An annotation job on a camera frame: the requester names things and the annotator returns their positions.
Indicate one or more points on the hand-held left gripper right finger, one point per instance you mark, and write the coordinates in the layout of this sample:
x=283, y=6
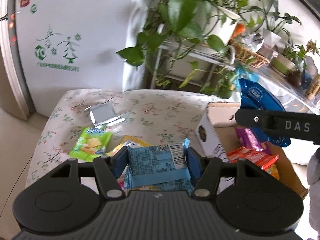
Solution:
x=193, y=162

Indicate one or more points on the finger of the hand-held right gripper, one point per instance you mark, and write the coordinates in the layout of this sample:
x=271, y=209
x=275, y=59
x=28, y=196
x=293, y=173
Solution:
x=250, y=118

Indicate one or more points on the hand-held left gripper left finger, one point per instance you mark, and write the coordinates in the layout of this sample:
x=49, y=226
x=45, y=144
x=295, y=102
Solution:
x=120, y=160

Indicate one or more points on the purple snack packet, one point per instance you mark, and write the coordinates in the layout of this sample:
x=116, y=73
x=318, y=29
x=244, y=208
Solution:
x=250, y=138

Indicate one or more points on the blue foil snack bag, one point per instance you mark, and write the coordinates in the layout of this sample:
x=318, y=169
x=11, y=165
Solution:
x=260, y=97

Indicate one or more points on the light blue snack packet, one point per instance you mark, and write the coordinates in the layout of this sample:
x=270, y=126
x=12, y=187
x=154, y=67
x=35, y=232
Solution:
x=155, y=162

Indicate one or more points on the white cardboard box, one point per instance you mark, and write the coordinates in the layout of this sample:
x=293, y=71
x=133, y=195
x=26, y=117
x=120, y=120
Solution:
x=212, y=120

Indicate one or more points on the red snack packet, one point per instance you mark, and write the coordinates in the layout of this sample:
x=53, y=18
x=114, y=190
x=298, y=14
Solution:
x=252, y=156

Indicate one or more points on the yellow orange chips packet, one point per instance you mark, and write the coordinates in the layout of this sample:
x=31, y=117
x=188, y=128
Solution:
x=272, y=172

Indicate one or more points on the person's right forearm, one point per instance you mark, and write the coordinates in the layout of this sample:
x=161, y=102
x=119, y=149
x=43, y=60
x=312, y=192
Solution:
x=315, y=180

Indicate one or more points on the yellow snack packet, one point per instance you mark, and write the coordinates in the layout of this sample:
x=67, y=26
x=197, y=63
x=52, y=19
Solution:
x=113, y=151

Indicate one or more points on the pink snack packet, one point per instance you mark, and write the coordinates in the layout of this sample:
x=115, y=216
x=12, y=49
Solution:
x=123, y=186

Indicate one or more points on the green snack packet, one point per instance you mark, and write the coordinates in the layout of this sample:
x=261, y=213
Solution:
x=90, y=143

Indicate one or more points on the blue plastic bag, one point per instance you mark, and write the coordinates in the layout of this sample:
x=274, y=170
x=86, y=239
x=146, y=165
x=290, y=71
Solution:
x=247, y=76

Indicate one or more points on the brown jar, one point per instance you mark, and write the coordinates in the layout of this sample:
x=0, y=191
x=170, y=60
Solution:
x=314, y=85

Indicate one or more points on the dark brown figurine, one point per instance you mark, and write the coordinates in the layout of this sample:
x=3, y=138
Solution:
x=294, y=78

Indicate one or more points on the silver foil snack packet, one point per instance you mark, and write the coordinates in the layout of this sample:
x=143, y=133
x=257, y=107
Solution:
x=102, y=113

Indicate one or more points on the floral tablecloth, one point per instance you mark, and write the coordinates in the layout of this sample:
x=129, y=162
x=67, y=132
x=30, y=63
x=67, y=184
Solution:
x=155, y=110

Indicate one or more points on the wicker basket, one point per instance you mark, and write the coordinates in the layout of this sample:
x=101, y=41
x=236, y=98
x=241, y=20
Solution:
x=250, y=56

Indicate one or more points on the green plant pot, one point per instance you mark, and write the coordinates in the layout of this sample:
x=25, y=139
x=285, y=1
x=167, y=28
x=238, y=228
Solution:
x=282, y=65

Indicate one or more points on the small potted plant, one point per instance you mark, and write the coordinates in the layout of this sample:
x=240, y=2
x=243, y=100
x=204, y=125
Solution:
x=297, y=50

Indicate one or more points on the white metal plant stand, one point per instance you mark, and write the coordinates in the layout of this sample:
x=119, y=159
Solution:
x=200, y=52

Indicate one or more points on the small white planter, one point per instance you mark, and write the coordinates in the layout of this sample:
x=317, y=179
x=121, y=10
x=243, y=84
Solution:
x=271, y=37

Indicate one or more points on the white planter box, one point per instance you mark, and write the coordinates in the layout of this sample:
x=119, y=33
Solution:
x=226, y=27

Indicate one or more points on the white curtain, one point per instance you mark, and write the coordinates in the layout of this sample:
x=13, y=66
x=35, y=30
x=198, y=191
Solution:
x=136, y=55

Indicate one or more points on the large green pothos plant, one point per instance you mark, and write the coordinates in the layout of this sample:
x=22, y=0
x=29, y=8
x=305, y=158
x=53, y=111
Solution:
x=180, y=10

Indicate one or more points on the white refrigerator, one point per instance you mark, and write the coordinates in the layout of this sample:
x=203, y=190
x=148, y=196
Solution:
x=75, y=17

